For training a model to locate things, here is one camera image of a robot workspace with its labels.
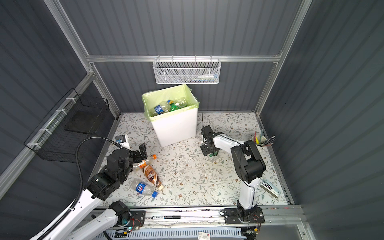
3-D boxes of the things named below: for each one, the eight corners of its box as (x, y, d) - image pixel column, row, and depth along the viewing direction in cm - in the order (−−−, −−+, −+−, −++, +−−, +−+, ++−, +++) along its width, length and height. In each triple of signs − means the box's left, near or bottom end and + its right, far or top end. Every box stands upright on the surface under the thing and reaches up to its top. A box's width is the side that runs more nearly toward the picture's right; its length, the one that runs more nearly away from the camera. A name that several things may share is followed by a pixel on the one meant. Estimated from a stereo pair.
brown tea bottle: (157, 193, 83) (155, 190, 78) (144, 171, 91) (141, 168, 87) (165, 187, 85) (163, 184, 80) (151, 167, 93) (149, 163, 89)
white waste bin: (164, 155, 99) (155, 126, 75) (160, 147, 103) (150, 117, 79) (198, 138, 107) (199, 108, 84) (193, 131, 111) (192, 101, 88)
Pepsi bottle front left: (130, 188, 84) (127, 185, 80) (135, 180, 87) (132, 177, 83) (155, 199, 80) (153, 197, 77) (159, 191, 83) (158, 188, 79)
